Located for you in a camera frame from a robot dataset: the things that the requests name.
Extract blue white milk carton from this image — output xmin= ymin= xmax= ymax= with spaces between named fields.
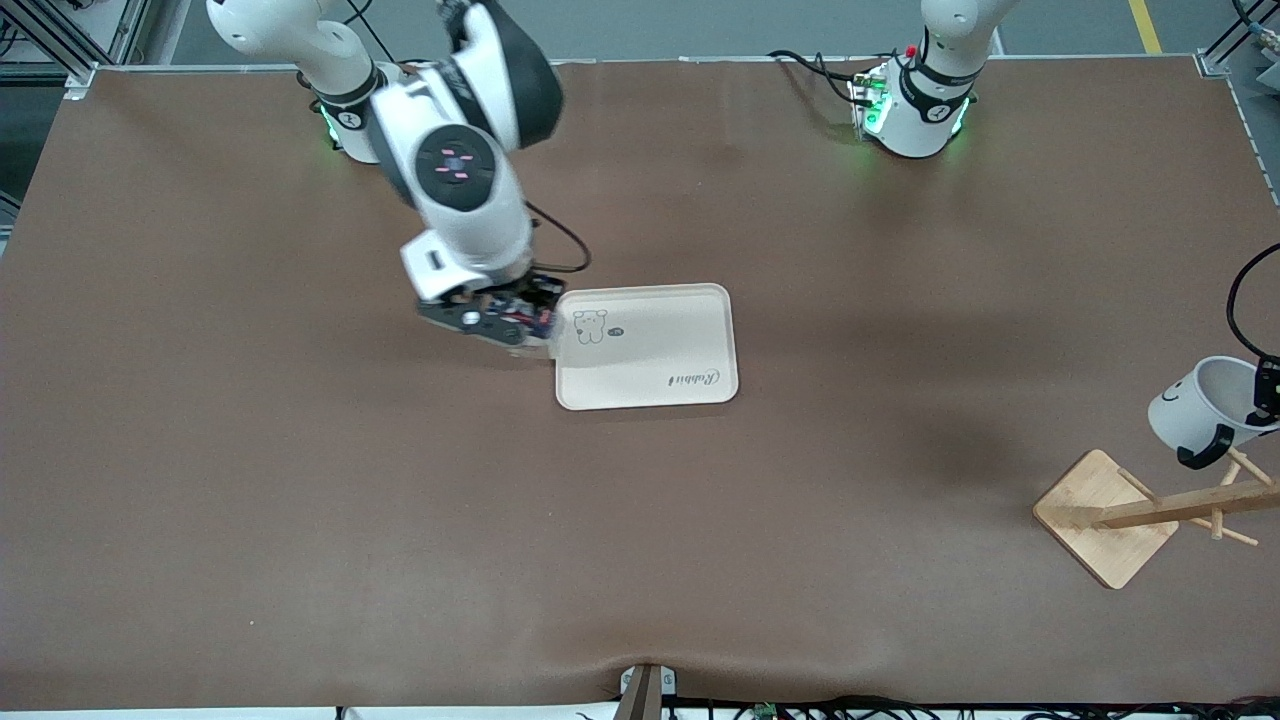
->
xmin=500 ymin=298 xmax=563 ymax=363

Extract white smiley cup black handle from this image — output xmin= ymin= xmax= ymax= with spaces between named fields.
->
xmin=1148 ymin=356 xmax=1273 ymax=471

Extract wooden cup rack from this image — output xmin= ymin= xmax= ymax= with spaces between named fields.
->
xmin=1033 ymin=448 xmax=1280 ymax=591

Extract white rabbit print tray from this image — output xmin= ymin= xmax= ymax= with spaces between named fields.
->
xmin=553 ymin=283 xmax=741 ymax=412

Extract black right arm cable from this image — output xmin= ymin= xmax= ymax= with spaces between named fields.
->
xmin=525 ymin=200 xmax=593 ymax=277

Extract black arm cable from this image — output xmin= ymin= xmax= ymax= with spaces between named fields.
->
xmin=525 ymin=200 xmax=593 ymax=277
xmin=1227 ymin=243 xmax=1280 ymax=363

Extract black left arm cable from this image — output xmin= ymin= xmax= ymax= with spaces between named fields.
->
xmin=1227 ymin=243 xmax=1280 ymax=363

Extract black base power cable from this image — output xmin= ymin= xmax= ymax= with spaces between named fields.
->
xmin=768 ymin=48 xmax=866 ymax=109

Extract aluminium frame post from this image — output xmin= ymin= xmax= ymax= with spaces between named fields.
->
xmin=1200 ymin=0 xmax=1280 ymax=79
xmin=0 ymin=0 xmax=151 ymax=96

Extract front camera mount bracket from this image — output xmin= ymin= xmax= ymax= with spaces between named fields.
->
xmin=615 ymin=664 xmax=679 ymax=720

